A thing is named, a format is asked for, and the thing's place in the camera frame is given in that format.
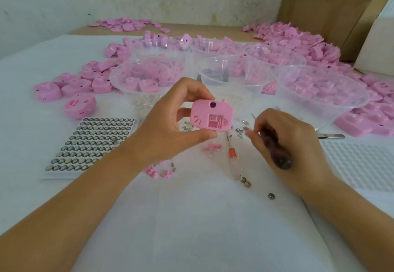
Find heap of clear plastic parts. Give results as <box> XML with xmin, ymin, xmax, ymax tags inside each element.
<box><xmin>132</xmin><ymin>91</ymin><xmax>160</xmax><ymax>120</ymax></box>

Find pink toy camera shell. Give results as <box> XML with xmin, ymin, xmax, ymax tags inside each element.
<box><xmin>190</xmin><ymin>98</ymin><xmax>234</xmax><ymax>133</ymax></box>

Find person's left forearm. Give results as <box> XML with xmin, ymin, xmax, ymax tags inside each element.
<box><xmin>0</xmin><ymin>141</ymin><xmax>146</xmax><ymax>272</ymax></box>

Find bag of tiny pink parts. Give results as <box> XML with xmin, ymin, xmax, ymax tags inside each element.
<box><xmin>260</xmin><ymin>80</ymin><xmax>279</xmax><ymax>95</ymax></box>

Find cluster of small pink parts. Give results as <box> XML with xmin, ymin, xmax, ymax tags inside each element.
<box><xmin>202</xmin><ymin>142</ymin><xmax>223</xmax><ymax>153</ymax></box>
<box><xmin>144</xmin><ymin>159</ymin><xmax>176</xmax><ymax>179</ymax></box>

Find rows of button batteries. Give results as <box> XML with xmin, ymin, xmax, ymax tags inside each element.
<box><xmin>45</xmin><ymin>117</ymin><xmax>136</xmax><ymax>172</ymax></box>

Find red handle screwdriver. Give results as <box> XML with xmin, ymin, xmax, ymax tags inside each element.
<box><xmin>227</xmin><ymin>130</ymin><xmax>241</xmax><ymax>175</ymax></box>

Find person's left hand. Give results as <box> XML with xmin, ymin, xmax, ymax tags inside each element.
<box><xmin>123</xmin><ymin>77</ymin><xmax>217</xmax><ymax>171</ymax></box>

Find metal tweezers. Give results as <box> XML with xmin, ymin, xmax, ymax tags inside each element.
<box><xmin>315</xmin><ymin>133</ymin><xmax>346</xmax><ymax>140</ymax></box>

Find dark handle screwdriver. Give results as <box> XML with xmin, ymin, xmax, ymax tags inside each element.
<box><xmin>251</xmin><ymin>113</ymin><xmax>292</xmax><ymax>171</ymax></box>

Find white battery tray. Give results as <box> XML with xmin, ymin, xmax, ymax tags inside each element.
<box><xmin>40</xmin><ymin>116</ymin><xmax>140</xmax><ymax>180</ymax></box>

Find person's right forearm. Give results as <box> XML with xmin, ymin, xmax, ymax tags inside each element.
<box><xmin>300</xmin><ymin>174</ymin><xmax>394</xmax><ymax>272</ymax></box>

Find clear plastic bowl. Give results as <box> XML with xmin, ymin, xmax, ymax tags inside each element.
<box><xmin>245</xmin><ymin>43</ymin><xmax>307</xmax><ymax>67</ymax></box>
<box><xmin>190</xmin><ymin>38</ymin><xmax>247</xmax><ymax>63</ymax></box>
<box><xmin>109</xmin><ymin>58</ymin><xmax>189</xmax><ymax>97</ymax></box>
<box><xmin>129</xmin><ymin>38</ymin><xmax>193</xmax><ymax>63</ymax></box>
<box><xmin>196</xmin><ymin>55</ymin><xmax>278</xmax><ymax>97</ymax></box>
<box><xmin>275</xmin><ymin>65</ymin><xmax>370</xmax><ymax>130</ymax></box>

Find pile of pink shells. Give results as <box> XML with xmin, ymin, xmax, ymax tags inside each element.
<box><xmin>33</xmin><ymin>39</ymin><xmax>133</xmax><ymax>120</ymax></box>
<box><xmin>123</xmin><ymin>30</ymin><xmax>238</xmax><ymax>51</ymax></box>
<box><xmin>242</xmin><ymin>22</ymin><xmax>394</xmax><ymax>138</ymax></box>
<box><xmin>89</xmin><ymin>17</ymin><xmax>172</xmax><ymax>34</ymax></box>

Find heap of pink shell parts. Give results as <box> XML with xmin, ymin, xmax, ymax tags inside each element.
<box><xmin>121</xmin><ymin>61</ymin><xmax>185</xmax><ymax>93</ymax></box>
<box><xmin>285</xmin><ymin>71</ymin><xmax>364</xmax><ymax>106</ymax></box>

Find brown cardboard box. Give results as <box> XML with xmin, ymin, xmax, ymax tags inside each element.
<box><xmin>339</xmin><ymin>0</ymin><xmax>394</xmax><ymax>63</ymax></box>
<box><xmin>276</xmin><ymin>0</ymin><xmax>388</xmax><ymax>48</ymax></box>

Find white empty grid tray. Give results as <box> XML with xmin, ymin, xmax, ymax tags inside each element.
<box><xmin>320</xmin><ymin>140</ymin><xmax>394</xmax><ymax>193</ymax></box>

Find white box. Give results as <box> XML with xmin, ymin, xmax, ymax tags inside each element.
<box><xmin>353</xmin><ymin>0</ymin><xmax>394</xmax><ymax>77</ymax></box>

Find heap of small dark parts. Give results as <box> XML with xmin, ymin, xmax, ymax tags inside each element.
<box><xmin>202</xmin><ymin>67</ymin><xmax>231</xmax><ymax>84</ymax></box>

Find person's right hand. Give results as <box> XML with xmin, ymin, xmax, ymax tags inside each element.
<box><xmin>245</xmin><ymin>108</ymin><xmax>337</xmax><ymax>200</ymax></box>

